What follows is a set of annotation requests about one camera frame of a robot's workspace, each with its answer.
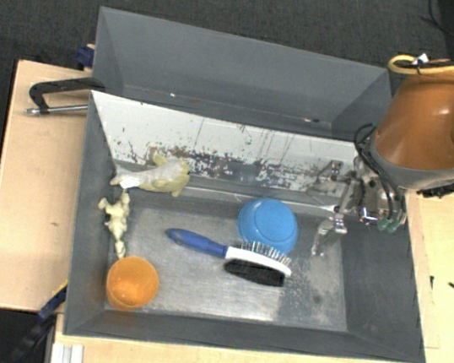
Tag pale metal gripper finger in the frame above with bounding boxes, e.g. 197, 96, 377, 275
305, 156, 346, 201
311, 213, 351, 262

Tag blue plastic bowl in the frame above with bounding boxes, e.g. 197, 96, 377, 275
233, 193, 305, 257

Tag blue and white hairbrush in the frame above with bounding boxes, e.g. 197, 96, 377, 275
160, 225, 298, 279

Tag grey metal bin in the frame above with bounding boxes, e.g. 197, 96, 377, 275
47, 5, 454, 363

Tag grey and yellow toy shark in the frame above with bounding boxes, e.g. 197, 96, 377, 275
107, 147, 194, 201

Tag orange plastic cup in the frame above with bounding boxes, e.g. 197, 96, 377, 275
101, 252, 164, 317

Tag pale yellow toy dinosaur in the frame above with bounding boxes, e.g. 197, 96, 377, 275
89, 187, 137, 260

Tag black cylinder on white bracket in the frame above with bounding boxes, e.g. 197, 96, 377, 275
415, 171, 454, 202

